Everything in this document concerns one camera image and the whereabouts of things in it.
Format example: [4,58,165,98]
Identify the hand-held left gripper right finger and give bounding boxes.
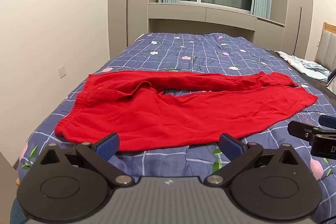
[204,133,305,187]

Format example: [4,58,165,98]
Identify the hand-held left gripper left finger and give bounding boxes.
[33,132,134,188]

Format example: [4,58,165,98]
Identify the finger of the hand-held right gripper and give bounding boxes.
[288,121,336,146]
[319,115,336,128]

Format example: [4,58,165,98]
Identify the red pants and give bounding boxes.
[54,70,319,153]

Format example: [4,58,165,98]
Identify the light floral pillow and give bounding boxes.
[275,51,332,81]

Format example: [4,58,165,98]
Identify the grey padded headboard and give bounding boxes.
[314,21,336,72]

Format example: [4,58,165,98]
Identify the blue floral checked blanket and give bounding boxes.
[16,32,336,188]

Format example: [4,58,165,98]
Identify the blue cloth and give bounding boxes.
[9,198,29,224]

